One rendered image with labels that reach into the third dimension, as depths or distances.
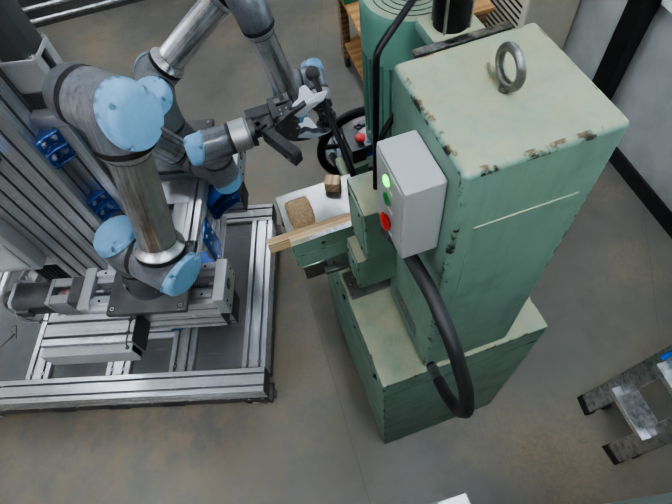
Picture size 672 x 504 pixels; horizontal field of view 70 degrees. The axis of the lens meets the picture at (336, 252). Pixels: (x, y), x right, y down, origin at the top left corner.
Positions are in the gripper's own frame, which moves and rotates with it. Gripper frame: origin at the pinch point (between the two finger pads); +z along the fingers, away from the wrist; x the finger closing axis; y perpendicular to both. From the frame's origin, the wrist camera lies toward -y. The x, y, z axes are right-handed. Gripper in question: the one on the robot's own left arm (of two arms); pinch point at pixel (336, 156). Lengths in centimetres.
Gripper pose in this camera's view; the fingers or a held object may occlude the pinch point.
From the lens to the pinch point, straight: 168.8
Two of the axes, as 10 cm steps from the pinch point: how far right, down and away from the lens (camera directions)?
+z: 2.5, 9.7, -0.5
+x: -9.6, 2.5, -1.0
